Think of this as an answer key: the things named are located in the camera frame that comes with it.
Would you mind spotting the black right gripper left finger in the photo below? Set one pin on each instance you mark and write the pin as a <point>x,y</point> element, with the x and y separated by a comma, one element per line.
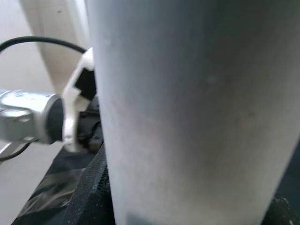
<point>91,194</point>

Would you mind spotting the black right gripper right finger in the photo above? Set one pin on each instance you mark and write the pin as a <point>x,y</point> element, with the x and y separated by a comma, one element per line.
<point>283,213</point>

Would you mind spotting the white plastic table leg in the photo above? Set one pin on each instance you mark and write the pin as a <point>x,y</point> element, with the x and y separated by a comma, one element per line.
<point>192,105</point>

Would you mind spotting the black table cloth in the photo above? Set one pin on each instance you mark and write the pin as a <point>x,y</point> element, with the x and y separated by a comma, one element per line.
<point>61,159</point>

